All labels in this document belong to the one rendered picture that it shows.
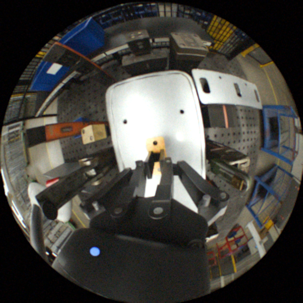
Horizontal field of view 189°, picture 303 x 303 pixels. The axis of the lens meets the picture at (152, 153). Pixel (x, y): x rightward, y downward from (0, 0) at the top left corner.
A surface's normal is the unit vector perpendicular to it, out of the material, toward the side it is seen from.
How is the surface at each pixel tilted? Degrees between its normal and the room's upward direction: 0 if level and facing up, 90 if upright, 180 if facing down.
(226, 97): 0
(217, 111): 0
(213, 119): 0
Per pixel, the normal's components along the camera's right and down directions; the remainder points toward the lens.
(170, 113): -0.10, 0.26
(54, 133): 0.98, -0.15
